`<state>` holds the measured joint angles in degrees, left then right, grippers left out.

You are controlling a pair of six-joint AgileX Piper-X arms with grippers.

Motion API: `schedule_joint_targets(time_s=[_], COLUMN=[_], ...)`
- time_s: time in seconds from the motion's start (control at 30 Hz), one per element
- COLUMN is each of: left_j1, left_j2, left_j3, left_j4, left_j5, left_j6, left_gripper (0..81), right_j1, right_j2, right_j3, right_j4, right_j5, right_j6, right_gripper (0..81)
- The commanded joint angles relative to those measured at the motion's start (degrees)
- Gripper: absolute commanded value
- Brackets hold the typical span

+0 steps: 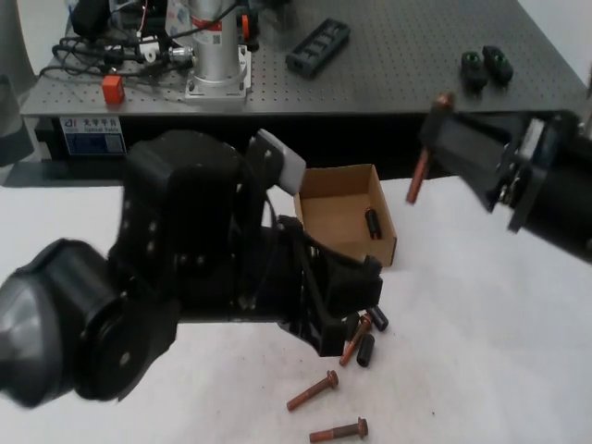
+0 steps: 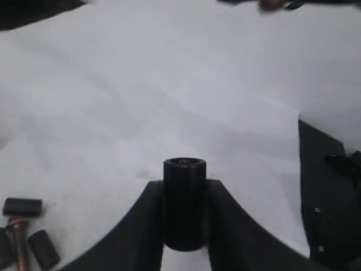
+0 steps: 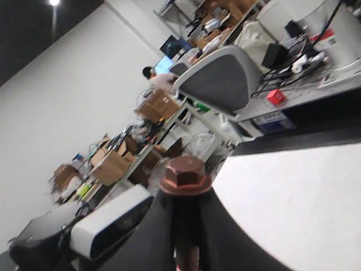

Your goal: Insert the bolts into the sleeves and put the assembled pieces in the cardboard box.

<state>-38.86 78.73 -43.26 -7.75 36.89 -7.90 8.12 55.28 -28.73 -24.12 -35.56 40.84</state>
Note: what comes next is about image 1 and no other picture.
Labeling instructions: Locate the copper bolt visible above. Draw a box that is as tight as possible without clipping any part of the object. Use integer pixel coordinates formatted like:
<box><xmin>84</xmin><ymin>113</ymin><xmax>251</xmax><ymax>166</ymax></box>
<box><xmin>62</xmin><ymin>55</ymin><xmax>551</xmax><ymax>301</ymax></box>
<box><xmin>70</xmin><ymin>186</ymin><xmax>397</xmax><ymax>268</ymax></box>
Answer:
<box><xmin>339</xmin><ymin>314</ymin><xmax>374</xmax><ymax>368</ymax></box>
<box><xmin>308</xmin><ymin>416</ymin><xmax>371</xmax><ymax>444</ymax></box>
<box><xmin>286</xmin><ymin>370</ymin><xmax>340</xmax><ymax>413</ymax></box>
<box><xmin>405</xmin><ymin>92</ymin><xmax>458</xmax><ymax>205</ymax></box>

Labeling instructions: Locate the cardboard box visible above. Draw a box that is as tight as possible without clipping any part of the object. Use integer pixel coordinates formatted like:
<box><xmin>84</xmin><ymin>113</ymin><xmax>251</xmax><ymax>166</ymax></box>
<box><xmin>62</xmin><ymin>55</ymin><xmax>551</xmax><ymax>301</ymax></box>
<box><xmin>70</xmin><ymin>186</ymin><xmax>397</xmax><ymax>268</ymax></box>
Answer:
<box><xmin>291</xmin><ymin>163</ymin><xmax>400</xmax><ymax>269</ymax></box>

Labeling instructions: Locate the small orange box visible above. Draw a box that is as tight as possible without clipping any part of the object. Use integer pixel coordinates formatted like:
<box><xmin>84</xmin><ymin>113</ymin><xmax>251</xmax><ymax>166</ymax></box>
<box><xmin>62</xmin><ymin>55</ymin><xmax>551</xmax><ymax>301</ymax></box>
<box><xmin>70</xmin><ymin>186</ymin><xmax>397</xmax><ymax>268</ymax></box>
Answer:
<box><xmin>101</xmin><ymin>74</ymin><xmax>126</xmax><ymax>105</ymax></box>

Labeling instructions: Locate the black part with green dot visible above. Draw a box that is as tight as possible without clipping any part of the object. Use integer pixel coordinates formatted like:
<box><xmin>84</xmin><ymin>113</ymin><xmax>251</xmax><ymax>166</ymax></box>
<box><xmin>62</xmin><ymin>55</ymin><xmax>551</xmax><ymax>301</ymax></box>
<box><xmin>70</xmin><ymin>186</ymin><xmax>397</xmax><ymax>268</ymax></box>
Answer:
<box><xmin>460</xmin><ymin>50</ymin><xmax>488</xmax><ymax>90</ymax></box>
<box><xmin>481</xmin><ymin>43</ymin><xmax>515</xmax><ymax>87</ymax></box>

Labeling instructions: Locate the black sleeve with bolt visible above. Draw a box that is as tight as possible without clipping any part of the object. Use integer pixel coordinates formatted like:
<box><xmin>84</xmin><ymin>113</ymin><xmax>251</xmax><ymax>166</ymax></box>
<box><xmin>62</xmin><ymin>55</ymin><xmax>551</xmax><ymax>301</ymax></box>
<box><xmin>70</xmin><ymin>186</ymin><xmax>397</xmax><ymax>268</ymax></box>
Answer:
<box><xmin>364</xmin><ymin>207</ymin><xmax>384</xmax><ymax>241</ymax></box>

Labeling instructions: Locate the metal bench with holes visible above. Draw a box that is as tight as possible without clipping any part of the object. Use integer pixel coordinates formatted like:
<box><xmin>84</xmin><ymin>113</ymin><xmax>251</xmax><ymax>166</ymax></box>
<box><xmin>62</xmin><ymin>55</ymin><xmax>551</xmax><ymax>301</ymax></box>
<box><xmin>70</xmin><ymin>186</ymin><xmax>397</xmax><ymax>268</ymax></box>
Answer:
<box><xmin>19</xmin><ymin>0</ymin><xmax>589</xmax><ymax>117</ymax></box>

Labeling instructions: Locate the black slotted holder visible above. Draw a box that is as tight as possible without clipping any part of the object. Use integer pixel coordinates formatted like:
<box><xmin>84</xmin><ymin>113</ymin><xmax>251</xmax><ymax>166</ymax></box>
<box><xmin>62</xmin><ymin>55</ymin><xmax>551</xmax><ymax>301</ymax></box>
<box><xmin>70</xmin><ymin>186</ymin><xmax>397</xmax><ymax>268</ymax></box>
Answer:
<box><xmin>285</xmin><ymin>18</ymin><xmax>352</xmax><ymax>76</ymax></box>

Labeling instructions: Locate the silver-white machine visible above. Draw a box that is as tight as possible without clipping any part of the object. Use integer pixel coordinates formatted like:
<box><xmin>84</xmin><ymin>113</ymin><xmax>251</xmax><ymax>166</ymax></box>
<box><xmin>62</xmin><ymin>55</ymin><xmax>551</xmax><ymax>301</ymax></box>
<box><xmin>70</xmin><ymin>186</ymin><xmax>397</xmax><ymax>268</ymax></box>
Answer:
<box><xmin>184</xmin><ymin>0</ymin><xmax>253</xmax><ymax>101</ymax></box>

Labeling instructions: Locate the blue and white label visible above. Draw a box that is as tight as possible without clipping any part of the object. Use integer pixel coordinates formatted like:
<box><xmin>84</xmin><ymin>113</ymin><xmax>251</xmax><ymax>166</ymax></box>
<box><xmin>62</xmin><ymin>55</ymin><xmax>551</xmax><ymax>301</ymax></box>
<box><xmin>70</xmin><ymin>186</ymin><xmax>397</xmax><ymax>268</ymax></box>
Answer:
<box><xmin>59</xmin><ymin>116</ymin><xmax>128</xmax><ymax>156</ymax></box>

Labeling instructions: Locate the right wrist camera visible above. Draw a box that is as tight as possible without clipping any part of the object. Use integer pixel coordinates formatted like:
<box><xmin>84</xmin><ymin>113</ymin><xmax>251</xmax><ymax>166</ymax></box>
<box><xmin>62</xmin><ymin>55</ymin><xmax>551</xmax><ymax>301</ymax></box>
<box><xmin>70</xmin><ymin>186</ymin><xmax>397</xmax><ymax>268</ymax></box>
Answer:
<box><xmin>521</xmin><ymin>117</ymin><xmax>563</xmax><ymax>161</ymax></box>

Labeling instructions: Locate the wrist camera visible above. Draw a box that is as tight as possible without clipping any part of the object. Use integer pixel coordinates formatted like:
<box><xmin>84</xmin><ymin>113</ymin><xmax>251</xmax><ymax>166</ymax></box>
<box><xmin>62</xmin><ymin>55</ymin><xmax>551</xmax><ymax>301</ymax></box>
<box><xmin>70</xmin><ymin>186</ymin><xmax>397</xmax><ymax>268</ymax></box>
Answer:
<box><xmin>246</xmin><ymin>129</ymin><xmax>308</xmax><ymax>196</ymax></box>
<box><xmin>521</xmin><ymin>117</ymin><xmax>563</xmax><ymax>161</ymax></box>

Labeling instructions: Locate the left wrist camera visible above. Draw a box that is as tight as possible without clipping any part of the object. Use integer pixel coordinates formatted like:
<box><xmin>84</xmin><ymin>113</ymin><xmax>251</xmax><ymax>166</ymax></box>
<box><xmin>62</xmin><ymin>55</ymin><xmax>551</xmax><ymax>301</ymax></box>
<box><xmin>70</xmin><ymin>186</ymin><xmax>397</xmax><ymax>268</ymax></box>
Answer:
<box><xmin>246</xmin><ymin>129</ymin><xmax>308</xmax><ymax>196</ymax></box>

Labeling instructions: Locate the black cable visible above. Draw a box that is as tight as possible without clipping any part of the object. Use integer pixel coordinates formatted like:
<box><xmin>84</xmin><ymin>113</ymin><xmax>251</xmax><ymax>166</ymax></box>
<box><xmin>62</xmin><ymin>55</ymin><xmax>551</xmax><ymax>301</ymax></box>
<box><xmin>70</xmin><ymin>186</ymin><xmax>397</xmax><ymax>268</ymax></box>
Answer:
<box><xmin>38</xmin><ymin>36</ymin><xmax>154</xmax><ymax>89</ymax></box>

